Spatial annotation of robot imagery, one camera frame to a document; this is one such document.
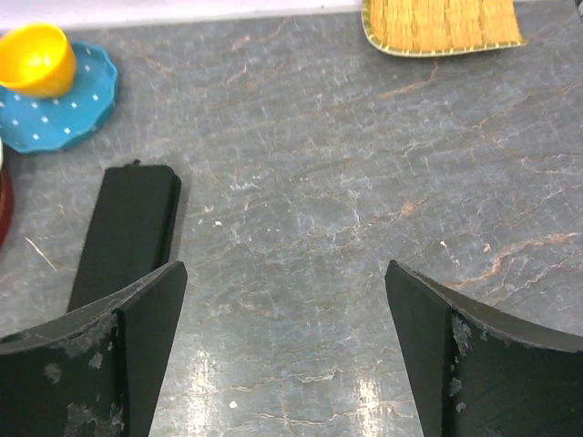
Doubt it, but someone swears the woven bamboo basket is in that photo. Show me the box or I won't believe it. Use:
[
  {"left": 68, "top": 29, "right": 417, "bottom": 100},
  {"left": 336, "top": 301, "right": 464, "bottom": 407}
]
[{"left": 362, "top": 0, "right": 527, "bottom": 58}]

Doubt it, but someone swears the black zipper tool case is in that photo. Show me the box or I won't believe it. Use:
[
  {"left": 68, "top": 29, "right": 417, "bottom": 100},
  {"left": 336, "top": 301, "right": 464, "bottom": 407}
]
[{"left": 67, "top": 162, "right": 181, "bottom": 311}]

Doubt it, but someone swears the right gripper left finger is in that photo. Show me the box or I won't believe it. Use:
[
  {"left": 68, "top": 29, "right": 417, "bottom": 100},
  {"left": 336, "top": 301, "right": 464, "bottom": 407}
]
[{"left": 1, "top": 261, "right": 188, "bottom": 436}]

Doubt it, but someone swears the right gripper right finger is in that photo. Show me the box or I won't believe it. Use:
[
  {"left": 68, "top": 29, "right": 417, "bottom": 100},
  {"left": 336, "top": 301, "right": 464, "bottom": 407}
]
[{"left": 385, "top": 260, "right": 582, "bottom": 436}]

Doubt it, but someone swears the red round plate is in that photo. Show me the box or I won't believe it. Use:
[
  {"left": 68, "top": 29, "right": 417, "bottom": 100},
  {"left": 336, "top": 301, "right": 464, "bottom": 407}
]
[{"left": 0, "top": 168, "right": 14, "bottom": 246}]

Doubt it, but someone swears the teal dotted plate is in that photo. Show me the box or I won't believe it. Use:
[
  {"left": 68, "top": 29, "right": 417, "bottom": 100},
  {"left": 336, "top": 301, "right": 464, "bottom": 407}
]
[{"left": 1, "top": 42, "right": 118, "bottom": 154}]

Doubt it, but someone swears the orange bowl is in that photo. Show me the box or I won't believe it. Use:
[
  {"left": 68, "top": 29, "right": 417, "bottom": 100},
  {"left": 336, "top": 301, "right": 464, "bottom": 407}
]
[{"left": 1, "top": 23, "right": 77, "bottom": 98}]

